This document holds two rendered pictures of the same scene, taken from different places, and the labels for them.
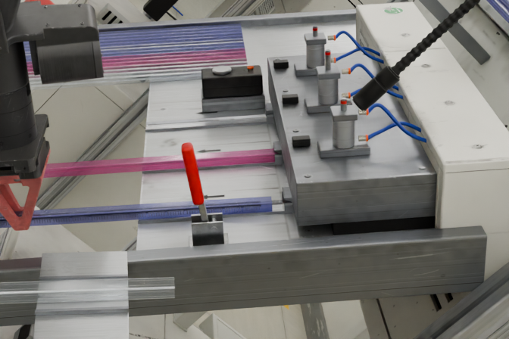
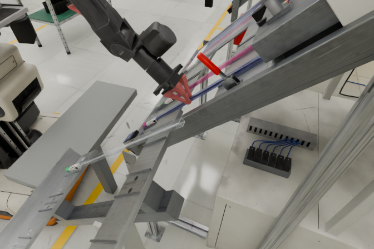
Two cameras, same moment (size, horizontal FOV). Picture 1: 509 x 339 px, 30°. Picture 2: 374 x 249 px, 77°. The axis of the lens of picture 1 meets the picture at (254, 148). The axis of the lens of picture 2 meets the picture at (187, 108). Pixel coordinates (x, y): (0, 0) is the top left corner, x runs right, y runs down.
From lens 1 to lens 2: 55 cm
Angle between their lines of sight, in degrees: 47
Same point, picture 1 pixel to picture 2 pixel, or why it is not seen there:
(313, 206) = (266, 51)
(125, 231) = not seen: hidden behind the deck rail
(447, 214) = (342, 16)
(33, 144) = (169, 77)
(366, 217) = (297, 43)
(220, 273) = (236, 99)
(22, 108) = (158, 68)
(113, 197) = not seen: hidden behind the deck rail
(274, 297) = (266, 100)
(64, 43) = (151, 40)
